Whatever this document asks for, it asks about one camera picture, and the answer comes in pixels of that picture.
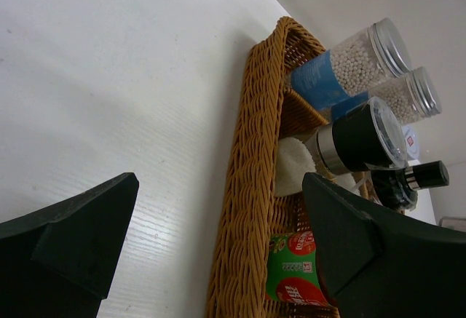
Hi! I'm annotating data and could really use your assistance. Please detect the brown wicker divided tray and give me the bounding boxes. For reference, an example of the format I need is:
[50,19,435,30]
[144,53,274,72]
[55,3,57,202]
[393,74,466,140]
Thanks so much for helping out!
[204,15,408,318]

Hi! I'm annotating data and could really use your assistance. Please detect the white-lid blue-label shaker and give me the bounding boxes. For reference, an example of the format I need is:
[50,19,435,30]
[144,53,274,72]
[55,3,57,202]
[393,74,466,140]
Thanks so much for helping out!
[328,67,442,125]

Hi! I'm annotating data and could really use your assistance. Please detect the black-cap white bottle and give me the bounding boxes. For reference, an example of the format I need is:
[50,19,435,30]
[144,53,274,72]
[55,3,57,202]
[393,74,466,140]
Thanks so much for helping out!
[355,161,450,213]

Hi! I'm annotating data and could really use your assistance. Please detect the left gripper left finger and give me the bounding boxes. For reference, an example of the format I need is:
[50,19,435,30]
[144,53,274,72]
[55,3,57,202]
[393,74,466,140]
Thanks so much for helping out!
[1,172,139,317]

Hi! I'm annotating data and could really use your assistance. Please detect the black-top salt grinder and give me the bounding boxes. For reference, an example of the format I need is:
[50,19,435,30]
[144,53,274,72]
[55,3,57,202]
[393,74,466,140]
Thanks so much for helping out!
[275,95,408,198]

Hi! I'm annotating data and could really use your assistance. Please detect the yellow-cap hot sauce bottle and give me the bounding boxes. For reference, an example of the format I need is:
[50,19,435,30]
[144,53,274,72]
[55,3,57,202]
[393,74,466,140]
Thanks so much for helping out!
[266,231,331,307]

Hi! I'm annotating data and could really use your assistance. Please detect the red-label spice jar back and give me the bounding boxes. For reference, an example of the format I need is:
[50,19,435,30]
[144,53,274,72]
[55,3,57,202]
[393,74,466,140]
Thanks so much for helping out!
[402,125,420,161]

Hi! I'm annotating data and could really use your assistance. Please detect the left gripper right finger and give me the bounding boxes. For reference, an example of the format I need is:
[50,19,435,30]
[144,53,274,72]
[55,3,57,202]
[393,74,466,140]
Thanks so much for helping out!
[302,173,465,317]

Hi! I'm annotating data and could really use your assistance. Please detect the silver-lid spice jar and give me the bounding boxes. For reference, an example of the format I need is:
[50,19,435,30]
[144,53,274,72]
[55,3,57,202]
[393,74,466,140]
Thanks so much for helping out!
[285,17,412,111]

